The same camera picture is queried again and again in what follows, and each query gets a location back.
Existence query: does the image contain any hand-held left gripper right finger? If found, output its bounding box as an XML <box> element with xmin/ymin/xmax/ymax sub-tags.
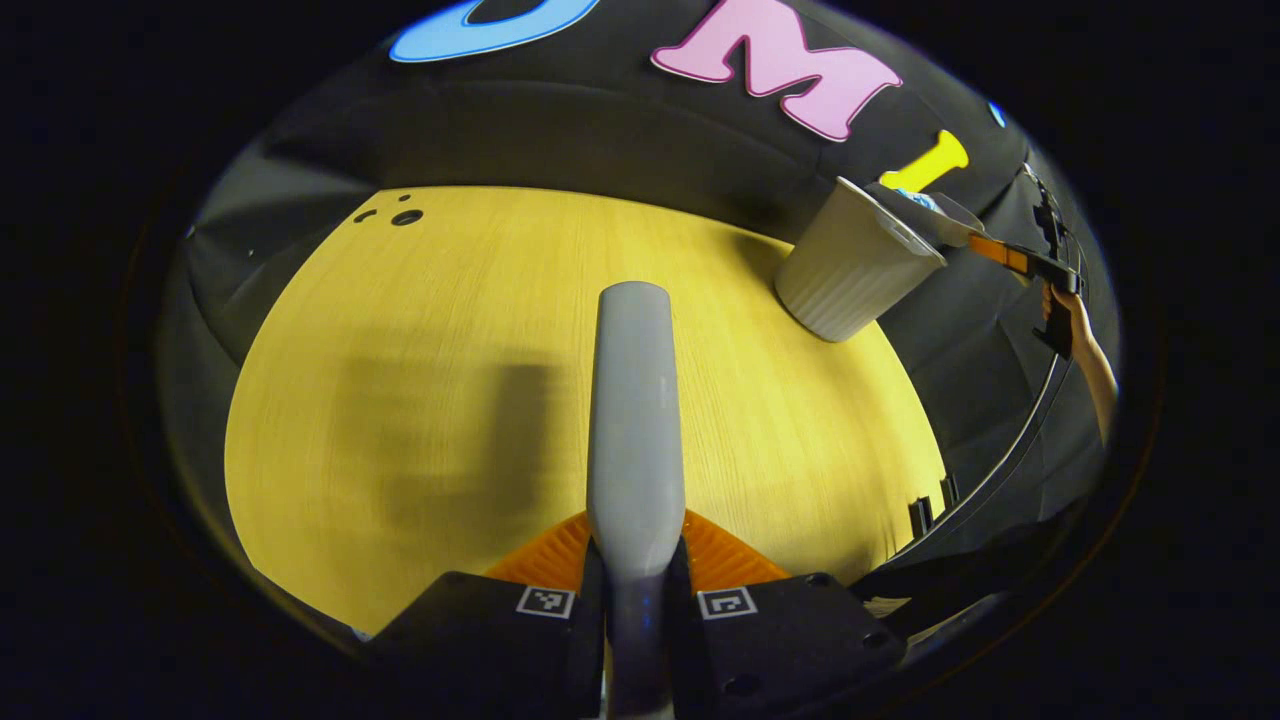
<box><xmin>668</xmin><ymin>508</ymin><xmax>909</xmax><ymax>720</ymax></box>

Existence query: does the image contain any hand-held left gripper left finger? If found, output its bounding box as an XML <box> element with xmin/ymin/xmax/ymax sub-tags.
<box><xmin>368</xmin><ymin>512</ymin><xmax>607</xmax><ymax>720</ymax></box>

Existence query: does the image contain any gray dustpan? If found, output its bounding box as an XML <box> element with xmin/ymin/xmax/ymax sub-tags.
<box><xmin>865</xmin><ymin>180</ymin><xmax>986</xmax><ymax>251</ymax></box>

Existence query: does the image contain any gray ribbed garbage bin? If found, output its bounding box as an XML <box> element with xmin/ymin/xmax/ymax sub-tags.
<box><xmin>775</xmin><ymin>177</ymin><xmax>948</xmax><ymax>343</ymax></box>

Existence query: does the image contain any small gray broom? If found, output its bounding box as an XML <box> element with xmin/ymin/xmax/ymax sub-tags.
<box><xmin>586</xmin><ymin>281</ymin><xmax>687</xmax><ymax>720</ymax></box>

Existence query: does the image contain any wooden desktop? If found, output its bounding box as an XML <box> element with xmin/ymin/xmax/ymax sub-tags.
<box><xmin>224</xmin><ymin>185</ymin><xmax>946</xmax><ymax>636</ymax></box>

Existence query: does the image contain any black backdrop cloth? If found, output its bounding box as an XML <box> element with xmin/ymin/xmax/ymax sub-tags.
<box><xmin>155</xmin><ymin>0</ymin><xmax>1121</xmax><ymax>641</ymax></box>

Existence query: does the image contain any black edge bracket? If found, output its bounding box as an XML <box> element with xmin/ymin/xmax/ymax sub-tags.
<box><xmin>906</xmin><ymin>473</ymin><xmax>961</xmax><ymax>539</ymax></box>

